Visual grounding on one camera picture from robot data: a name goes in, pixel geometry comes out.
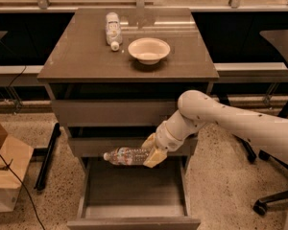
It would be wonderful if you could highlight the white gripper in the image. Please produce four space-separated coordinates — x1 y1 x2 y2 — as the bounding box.
141 122 183 168

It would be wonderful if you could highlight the clear plastic water bottle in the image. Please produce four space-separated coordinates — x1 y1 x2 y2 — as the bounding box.
103 147 149 166

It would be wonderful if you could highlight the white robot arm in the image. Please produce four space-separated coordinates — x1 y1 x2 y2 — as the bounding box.
142 90 288 168

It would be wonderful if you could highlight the grey bottom drawer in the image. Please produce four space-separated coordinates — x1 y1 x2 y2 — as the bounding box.
67 157 201 230

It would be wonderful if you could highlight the grey drawer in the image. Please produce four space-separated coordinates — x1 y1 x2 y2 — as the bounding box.
67 157 201 230
50 82 209 127
67 126 200 158

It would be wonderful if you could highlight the grey middle drawer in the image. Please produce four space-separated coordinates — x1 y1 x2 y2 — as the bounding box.
67 126 200 158

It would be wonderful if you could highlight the grey three-drawer cabinet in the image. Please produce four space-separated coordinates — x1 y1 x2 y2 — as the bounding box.
36 7 220 230

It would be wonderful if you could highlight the grey top drawer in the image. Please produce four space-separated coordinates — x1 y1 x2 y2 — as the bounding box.
50 82 209 127

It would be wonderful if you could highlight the white labelled plastic bottle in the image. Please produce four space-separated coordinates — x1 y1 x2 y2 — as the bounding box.
106 12 123 52

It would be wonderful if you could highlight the white paper bowl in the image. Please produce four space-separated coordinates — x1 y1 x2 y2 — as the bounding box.
128 37 170 65

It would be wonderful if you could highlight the black left table leg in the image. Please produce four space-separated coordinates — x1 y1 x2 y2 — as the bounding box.
34 123 61 191

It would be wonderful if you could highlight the open cardboard box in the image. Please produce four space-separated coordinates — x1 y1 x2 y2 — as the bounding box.
0 124 34 213

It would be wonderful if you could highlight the black office chair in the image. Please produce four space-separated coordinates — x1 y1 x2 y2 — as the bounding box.
253 30 288 221

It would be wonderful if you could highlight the black floor cable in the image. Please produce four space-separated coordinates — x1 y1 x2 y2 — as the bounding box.
0 64 47 230

